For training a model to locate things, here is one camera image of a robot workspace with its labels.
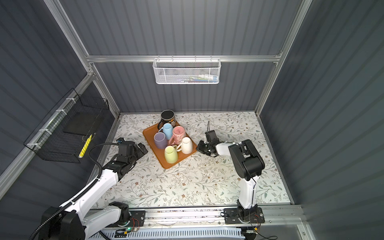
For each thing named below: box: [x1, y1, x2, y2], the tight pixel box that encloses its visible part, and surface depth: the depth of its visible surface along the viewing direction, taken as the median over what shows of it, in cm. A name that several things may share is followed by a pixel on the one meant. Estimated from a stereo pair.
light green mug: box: [164, 145, 178, 164], surface depth 90 cm
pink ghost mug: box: [169, 125, 186, 146], surface depth 97 cm
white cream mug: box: [176, 136, 193, 155], surface depth 95 cm
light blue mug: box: [158, 123, 174, 140], surface depth 101 cm
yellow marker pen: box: [78, 134, 93, 159], surface depth 70 cm
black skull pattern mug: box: [157, 109, 176, 130], surface depth 107 cm
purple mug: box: [153, 132, 168, 150], surface depth 98 cm
